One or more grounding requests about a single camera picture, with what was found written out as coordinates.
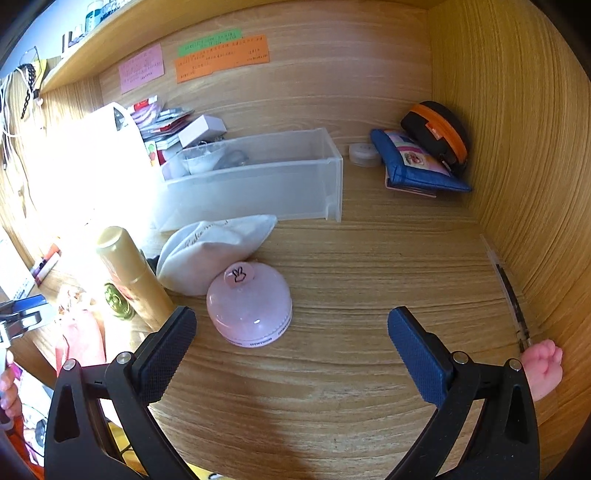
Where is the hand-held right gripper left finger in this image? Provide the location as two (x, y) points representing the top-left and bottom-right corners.
(44, 305), (198, 480)

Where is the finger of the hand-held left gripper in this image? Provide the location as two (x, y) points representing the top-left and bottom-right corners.
(0, 295), (57, 344)

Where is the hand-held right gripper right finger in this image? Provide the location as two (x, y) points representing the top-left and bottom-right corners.
(387, 305), (541, 480)

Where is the green round bottle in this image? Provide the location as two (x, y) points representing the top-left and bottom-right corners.
(102, 282), (136, 322)

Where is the yellow cylindrical bottle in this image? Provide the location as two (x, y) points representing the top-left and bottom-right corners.
(95, 226), (175, 331)

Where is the pink round jar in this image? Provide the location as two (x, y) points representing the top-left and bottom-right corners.
(206, 263), (293, 349)

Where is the clear plastic storage bin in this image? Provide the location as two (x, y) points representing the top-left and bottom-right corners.
(154, 128), (345, 232)

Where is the person's left hand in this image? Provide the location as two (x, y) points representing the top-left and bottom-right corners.
(0, 351), (23, 423)

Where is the red and white box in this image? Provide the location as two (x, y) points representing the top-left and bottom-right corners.
(31, 243), (64, 284)

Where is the white cloth pouch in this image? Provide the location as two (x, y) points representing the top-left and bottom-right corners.
(156, 214), (279, 296)

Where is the pink foot-shaped toy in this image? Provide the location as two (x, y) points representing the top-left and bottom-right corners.
(521, 338), (564, 400)

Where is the white desk lamp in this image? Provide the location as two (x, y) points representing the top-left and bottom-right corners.
(78, 102), (160, 227)

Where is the blue fabric pouch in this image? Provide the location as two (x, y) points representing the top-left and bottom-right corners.
(370, 128), (472, 199)

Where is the white bowl of trinkets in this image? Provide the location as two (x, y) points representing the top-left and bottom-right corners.
(179, 142), (228, 175)

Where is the small white round container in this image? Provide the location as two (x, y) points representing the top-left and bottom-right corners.
(348, 142), (382, 168)

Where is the small white box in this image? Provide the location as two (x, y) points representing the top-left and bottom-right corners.
(177, 115), (227, 149)

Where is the black case with orange zipper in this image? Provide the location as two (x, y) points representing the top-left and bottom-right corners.
(400, 100), (470, 177)

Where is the stack of cards and packets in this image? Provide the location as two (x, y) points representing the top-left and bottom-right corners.
(130, 96), (195, 166)

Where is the pink paper note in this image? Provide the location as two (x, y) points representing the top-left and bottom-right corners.
(118, 44), (165, 95)

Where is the orange paper note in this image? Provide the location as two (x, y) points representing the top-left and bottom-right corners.
(174, 35), (271, 84)

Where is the green paper note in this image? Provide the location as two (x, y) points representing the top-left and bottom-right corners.
(177, 28), (244, 55)

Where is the wooden shelf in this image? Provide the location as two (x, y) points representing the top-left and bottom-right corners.
(41, 0), (437, 94)

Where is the black chain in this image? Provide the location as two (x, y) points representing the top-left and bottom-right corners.
(15, 60), (45, 121)

